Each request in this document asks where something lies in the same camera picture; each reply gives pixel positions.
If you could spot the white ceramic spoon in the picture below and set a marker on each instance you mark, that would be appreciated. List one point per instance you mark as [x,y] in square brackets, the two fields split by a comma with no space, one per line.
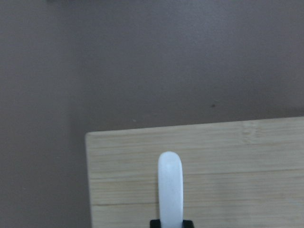
[170,190]

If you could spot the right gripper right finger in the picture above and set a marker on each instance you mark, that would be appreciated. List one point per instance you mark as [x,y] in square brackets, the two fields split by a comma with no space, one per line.
[187,224]

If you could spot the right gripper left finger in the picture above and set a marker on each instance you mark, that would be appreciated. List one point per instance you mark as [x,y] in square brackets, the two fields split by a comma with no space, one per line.
[155,223]

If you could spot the bamboo cutting board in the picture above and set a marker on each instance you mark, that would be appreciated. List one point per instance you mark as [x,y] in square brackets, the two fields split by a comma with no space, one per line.
[247,174]

